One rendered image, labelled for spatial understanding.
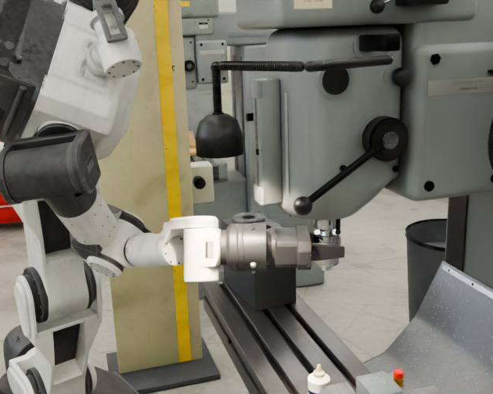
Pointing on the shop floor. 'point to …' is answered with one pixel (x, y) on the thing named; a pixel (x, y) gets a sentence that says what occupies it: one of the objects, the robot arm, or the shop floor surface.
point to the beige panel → (156, 215)
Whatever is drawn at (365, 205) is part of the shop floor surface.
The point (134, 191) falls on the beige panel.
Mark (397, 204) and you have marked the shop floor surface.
